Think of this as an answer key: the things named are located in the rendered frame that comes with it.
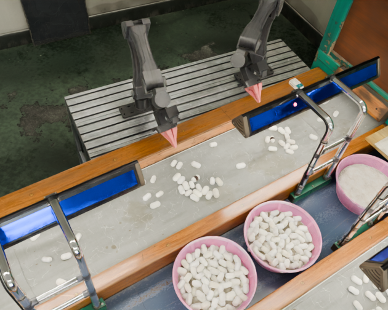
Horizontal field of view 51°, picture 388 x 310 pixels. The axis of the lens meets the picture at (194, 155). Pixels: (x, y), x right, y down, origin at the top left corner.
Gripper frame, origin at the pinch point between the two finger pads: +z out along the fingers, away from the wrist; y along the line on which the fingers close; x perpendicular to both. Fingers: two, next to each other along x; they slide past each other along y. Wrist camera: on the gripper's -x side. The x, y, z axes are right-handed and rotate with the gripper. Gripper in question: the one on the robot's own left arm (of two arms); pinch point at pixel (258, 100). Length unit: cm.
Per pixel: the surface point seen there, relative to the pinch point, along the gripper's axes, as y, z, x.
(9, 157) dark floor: -94, -16, 127
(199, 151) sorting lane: -29.0, 10.0, 7.2
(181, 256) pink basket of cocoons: -59, 36, -16
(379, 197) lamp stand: -7, 36, -53
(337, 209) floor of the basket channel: 5, 49, -18
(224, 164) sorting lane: -24.2, 17.9, 0.5
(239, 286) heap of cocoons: -47, 51, -25
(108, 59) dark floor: -5, -60, 163
